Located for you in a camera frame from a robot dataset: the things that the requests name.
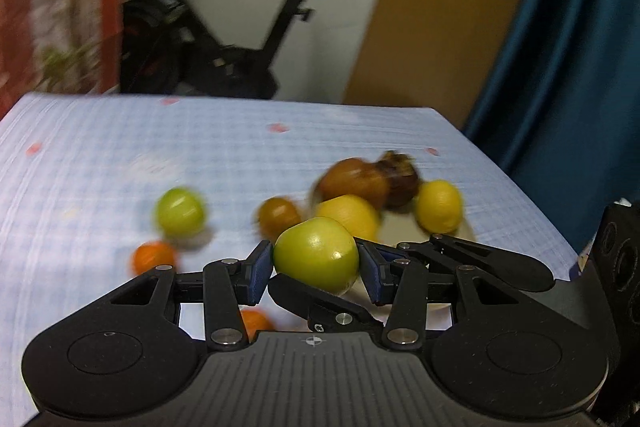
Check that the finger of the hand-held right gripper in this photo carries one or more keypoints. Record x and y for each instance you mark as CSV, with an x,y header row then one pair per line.
x,y
500,262
320,302

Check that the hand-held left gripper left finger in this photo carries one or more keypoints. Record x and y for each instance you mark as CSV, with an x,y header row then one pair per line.
x,y
260,272

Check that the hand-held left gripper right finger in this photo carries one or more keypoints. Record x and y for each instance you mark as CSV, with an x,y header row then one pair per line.
x,y
372,274

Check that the green apple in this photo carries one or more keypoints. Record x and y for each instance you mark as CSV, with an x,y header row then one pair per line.
x,y
180,211
316,252

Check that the beige plate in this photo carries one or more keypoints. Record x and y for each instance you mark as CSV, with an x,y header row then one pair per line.
x,y
400,227

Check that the brown passion fruit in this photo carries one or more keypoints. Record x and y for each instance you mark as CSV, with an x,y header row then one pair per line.
x,y
277,214

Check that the round yellow lemon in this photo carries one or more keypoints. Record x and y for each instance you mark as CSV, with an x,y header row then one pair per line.
x,y
350,214

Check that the dark purple mangosteen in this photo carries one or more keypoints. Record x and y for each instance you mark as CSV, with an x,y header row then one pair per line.
x,y
400,182

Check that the orange tangerine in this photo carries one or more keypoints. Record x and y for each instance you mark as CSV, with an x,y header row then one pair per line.
x,y
152,257
256,323

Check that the reddish brown apple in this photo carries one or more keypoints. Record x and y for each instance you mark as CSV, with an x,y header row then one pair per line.
x,y
352,179

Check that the black exercise bike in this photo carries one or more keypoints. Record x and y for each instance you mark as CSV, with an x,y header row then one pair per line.
x,y
240,57

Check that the dark blue curtain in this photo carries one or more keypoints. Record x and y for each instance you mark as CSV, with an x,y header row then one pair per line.
x,y
575,57

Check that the wooden door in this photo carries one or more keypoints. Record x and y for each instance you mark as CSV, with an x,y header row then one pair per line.
x,y
440,7

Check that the pink printed backdrop cloth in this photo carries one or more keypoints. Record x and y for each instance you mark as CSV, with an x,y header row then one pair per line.
x,y
30,7

